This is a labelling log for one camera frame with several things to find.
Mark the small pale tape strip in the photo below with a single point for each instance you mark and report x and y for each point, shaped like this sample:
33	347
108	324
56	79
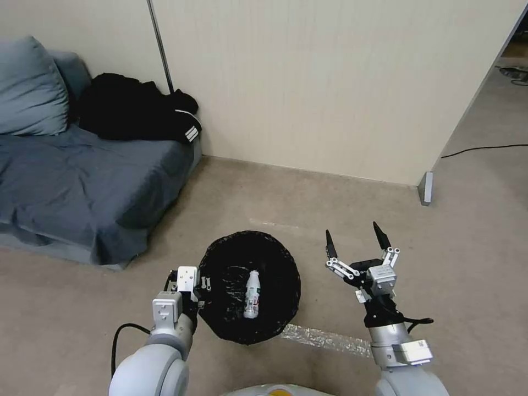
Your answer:
276	223

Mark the blue-grey sofa bed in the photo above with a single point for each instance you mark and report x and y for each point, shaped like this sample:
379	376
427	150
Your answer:
82	185

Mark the grey partition foot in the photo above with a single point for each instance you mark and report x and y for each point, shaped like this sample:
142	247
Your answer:
425	189

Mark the white plastic drink bottle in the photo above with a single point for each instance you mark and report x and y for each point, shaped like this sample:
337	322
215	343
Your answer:
252	299

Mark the black jacket with white stripes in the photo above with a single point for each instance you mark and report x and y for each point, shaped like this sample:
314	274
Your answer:
123	107

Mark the thin metal pole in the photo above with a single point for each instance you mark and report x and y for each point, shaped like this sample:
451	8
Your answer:
161	45

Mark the blue-grey pillow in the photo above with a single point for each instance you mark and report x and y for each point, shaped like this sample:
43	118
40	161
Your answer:
29	90

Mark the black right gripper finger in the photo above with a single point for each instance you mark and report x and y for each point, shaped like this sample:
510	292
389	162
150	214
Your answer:
331	251
383	241

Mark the white robot front shell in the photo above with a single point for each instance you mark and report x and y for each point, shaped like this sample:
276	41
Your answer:
272	390

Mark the clear tape strip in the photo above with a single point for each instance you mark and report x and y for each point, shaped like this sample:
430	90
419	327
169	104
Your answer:
330	338

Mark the black trash bin with bag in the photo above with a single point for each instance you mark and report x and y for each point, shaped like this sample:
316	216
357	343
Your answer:
231	321

